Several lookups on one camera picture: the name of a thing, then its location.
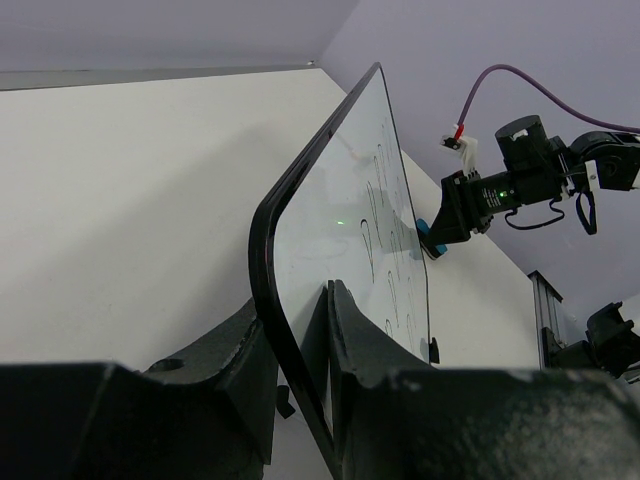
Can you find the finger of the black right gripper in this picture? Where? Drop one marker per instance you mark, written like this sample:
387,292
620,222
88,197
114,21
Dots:
451,224

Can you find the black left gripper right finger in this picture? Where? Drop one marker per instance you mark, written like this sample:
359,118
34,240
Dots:
395,417

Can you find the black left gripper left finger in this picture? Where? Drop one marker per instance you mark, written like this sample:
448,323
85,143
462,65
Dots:
204,412

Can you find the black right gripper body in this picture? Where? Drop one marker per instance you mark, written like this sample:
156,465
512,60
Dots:
484,197

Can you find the blue bone-shaped eraser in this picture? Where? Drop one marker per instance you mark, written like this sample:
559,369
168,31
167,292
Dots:
433,250

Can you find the white whiteboard black frame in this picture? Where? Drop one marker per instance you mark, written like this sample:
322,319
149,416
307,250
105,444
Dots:
341,211

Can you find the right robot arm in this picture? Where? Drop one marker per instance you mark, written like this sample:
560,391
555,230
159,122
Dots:
538,169

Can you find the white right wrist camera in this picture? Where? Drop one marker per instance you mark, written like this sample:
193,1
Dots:
465,148

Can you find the aluminium front rail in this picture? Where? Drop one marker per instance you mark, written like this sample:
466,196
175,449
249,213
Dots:
550,320

